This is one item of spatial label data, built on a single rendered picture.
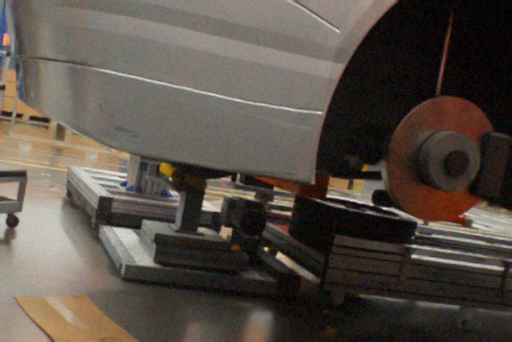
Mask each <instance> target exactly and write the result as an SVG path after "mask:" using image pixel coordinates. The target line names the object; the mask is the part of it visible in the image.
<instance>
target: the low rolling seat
mask: <svg viewBox="0 0 512 342"><path fill-rule="evenodd" d="M25 174H27V171H26V170H25V169H21V168H17V167H14V166H10V165H6V164H2V163H0V183H10V182H19V188H18V194H17V199H15V198H12V197H8V196H5V195H1V194H0V214H8V215H7V216H8V218H7V219H6V224H7V226H8V227H10V228H15V227H17V226H18V225H19V223H20V219H19V217H18V216H16V214H15V213H20V212H22V209H23V202H24V196H25V190H26V184H27V179H28V177H27V175H25Z"/></svg>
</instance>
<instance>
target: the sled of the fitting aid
mask: <svg viewBox="0 0 512 342"><path fill-rule="evenodd" d="M138 242H139V244H140V245H141V246H142V247H143V249H144V250H145V251H146V253H147V254H148V255H149V256H150V258H151V259H152V260H155V261H160V262H169V263H171V262H172V263H180V264H189V265H197V266H205V267H214V268H223V269H228V271H236V272H238V271H240V272H247V270H248V264H249V259H250V257H249V256H247V255H246V254H245V253H244V251H242V250H240V247H238V246H237V245H234V244H231V241H229V242H230V248H229V251H226V250H217V249H209V248H202V247H194V246H186V245H178V244H171V243H163V242H154V241H153V240H152V239H151V238H150V237H149V236H148V235H147V234H146V233H145V231H144V230H143V229H141V231H140V236H139V241H138Z"/></svg>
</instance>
